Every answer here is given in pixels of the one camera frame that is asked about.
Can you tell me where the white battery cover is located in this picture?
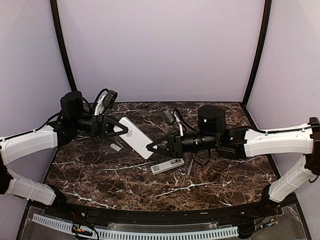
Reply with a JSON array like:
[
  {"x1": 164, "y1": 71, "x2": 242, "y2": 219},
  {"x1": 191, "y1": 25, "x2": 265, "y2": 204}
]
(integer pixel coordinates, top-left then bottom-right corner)
[{"x1": 110, "y1": 143, "x2": 123, "y2": 152}]

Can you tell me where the white KT-16 remote control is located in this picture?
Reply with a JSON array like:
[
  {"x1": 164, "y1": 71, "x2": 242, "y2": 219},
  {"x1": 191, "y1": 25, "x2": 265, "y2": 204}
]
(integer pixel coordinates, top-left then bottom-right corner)
[{"x1": 150, "y1": 158, "x2": 185, "y2": 175}]

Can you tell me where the right black frame post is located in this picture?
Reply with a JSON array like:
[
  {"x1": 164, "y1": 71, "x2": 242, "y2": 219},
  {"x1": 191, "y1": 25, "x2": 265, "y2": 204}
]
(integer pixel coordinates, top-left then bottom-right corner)
[{"x1": 241, "y1": 0, "x2": 272, "y2": 108}]

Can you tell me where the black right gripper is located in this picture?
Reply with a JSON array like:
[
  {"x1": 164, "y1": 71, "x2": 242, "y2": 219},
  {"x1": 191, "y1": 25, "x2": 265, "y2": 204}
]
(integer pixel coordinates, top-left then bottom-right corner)
[{"x1": 147, "y1": 130, "x2": 220, "y2": 159}]

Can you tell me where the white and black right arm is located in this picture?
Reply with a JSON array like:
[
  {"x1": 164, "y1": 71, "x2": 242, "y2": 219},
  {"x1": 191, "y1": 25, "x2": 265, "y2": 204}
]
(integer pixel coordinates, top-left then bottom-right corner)
[{"x1": 146, "y1": 105, "x2": 320, "y2": 217}]

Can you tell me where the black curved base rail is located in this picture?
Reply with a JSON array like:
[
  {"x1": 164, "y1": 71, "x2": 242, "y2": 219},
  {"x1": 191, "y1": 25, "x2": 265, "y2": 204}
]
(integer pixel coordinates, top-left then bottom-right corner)
[{"x1": 41, "y1": 202, "x2": 283, "y2": 225}]

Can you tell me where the white slotted cable duct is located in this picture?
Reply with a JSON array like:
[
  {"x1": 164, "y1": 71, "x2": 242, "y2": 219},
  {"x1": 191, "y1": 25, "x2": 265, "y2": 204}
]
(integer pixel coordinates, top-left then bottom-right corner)
[{"x1": 31, "y1": 213, "x2": 239, "y2": 240}]

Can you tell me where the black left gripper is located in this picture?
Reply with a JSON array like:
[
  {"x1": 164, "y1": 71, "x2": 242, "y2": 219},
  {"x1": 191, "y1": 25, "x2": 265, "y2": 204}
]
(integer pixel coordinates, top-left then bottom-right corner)
[{"x1": 71, "y1": 112, "x2": 130, "y2": 138}]

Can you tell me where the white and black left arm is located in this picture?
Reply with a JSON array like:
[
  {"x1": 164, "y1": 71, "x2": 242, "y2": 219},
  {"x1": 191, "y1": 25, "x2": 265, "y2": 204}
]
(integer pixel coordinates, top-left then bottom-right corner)
[{"x1": 0, "y1": 88, "x2": 128, "y2": 218}]

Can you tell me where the white remote with green buttons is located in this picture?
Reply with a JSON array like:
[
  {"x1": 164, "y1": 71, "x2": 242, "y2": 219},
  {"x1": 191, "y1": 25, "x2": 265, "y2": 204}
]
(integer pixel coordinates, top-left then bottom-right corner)
[{"x1": 119, "y1": 117, "x2": 153, "y2": 160}]

